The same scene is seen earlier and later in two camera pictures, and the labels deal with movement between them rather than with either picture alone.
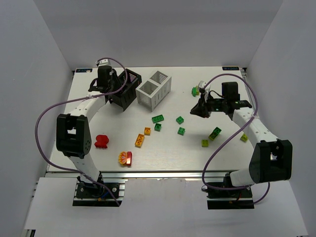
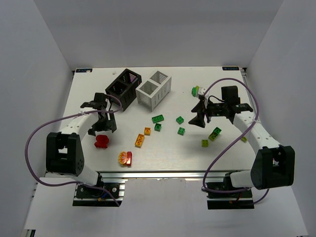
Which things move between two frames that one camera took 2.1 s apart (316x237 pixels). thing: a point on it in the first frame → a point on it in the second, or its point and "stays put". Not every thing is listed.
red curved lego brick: x=102 y=140 stays put
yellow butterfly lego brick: x=122 y=157 stays put
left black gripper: x=112 y=91 → x=104 y=122
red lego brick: x=129 y=159 stays put
